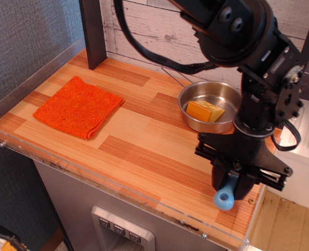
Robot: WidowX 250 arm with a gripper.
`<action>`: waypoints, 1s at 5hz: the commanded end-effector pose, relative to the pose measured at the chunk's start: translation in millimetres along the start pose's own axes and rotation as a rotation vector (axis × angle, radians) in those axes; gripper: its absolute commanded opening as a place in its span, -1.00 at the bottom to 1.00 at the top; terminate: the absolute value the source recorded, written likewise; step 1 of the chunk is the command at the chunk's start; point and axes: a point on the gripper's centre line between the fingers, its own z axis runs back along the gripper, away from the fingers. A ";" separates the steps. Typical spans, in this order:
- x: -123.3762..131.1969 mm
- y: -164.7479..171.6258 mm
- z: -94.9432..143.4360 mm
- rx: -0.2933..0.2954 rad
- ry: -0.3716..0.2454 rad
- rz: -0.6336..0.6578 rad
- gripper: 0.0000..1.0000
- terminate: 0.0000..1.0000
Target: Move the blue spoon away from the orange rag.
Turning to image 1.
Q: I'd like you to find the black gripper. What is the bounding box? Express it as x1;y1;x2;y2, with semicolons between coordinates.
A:
196;125;293;200

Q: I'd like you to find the blue and grey spoon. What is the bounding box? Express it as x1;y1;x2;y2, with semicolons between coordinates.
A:
213;172;238;211

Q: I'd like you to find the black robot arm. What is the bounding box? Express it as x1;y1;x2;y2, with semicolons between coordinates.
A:
174;1;304;200

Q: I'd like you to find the orange knitted rag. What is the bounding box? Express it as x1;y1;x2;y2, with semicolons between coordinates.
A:
33;76;123;140

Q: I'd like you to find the white toy appliance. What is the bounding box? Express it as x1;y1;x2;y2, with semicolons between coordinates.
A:
268;100;309;208

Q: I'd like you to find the yellow cheese wedge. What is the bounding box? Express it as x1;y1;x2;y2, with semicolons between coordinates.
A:
186;100;225;123

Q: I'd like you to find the silver dispenser button panel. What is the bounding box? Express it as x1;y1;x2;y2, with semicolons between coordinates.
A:
91;206;156;250

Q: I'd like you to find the grey toy fridge cabinet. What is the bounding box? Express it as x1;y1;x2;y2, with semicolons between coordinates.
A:
35;160;246;250

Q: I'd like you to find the clear acrylic table guard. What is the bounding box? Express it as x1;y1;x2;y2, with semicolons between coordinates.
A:
0;39;282;248

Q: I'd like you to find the steel pan with handle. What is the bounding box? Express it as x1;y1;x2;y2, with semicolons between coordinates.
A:
174;78;242;134

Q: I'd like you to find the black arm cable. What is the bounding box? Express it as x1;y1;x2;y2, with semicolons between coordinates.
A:
113;0;301;152

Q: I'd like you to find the dark left shelf post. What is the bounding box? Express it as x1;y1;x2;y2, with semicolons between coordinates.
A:
79;0;107;70

